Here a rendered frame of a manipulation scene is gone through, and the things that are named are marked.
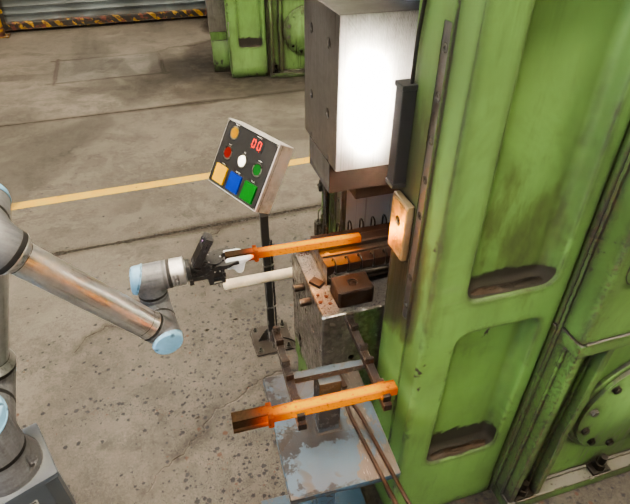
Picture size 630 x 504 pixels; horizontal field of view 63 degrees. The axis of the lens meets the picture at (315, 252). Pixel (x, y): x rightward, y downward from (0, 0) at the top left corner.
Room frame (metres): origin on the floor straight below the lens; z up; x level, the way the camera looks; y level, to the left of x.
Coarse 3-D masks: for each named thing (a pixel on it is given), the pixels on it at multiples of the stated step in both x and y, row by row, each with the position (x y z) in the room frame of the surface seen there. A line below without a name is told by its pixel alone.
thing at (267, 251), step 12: (312, 240) 1.36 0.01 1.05; (324, 240) 1.36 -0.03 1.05; (336, 240) 1.36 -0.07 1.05; (348, 240) 1.37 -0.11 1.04; (360, 240) 1.38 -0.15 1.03; (228, 252) 1.28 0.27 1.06; (240, 252) 1.28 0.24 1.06; (252, 252) 1.28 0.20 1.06; (264, 252) 1.29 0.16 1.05; (276, 252) 1.30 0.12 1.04; (288, 252) 1.31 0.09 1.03
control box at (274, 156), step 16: (240, 128) 1.93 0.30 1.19; (224, 144) 1.95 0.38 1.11; (240, 144) 1.89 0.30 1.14; (256, 144) 1.83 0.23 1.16; (272, 144) 1.78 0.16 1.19; (224, 160) 1.91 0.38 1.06; (256, 160) 1.79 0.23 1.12; (272, 160) 1.74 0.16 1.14; (288, 160) 1.78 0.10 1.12; (256, 176) 1.75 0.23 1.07; (272, 176) 1.73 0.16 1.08; (240, 192) 1.76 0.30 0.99; (256, 192) 1.71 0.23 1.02; (272, 192) 1.72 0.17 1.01; (256, 208) 1.67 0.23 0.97
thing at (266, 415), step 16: (384, 384) 0.79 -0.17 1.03; (304, 400) 0.74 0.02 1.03; (320, 400) 0.74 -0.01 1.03; (336, 400) 0.74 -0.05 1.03; (352, 400) 0.74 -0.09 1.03; (368, 400) 0.75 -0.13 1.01; (240, 416) 0.69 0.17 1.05; (256, 416) 0.69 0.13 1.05; (272, 416) 0.69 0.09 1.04; (288, 416) 0.70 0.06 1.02
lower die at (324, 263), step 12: (360, 228) 1.53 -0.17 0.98; (372, 228) 1.53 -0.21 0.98; (384, 228) 1.53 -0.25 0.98; (312, 252) 1.44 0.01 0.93; (336, 252) 1.36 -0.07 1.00; (348, 252) 1.36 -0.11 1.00; (360, 252) 1.37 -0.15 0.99; (384, 252) 1.37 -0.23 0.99; (324, 264) 1.31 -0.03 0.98; (372, 264) 1.33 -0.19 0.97; (324, 276) 1.31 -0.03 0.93
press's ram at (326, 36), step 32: (320, 0) 1.39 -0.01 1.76; (352, 0) 1.39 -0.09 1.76; (384, 0) 1.39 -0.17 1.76; (320, 32) 1.38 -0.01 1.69; (352, 32) 1.25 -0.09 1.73; (384, 32) 1.27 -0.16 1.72; (320, 64) 1.37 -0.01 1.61; (352, 64) 1.25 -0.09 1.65; (384, 64) 1.27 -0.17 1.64; (320, 96) 1.37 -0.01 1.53; (352, 96) 1.25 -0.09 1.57; (384, 96) 1.28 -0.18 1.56; (320, 128) 1.37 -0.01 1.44; (352, 128) 1.25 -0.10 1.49; (384, 128) 1.28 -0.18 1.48; (352, 160) 1.25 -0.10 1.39; (384, 160) 1.28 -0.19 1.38
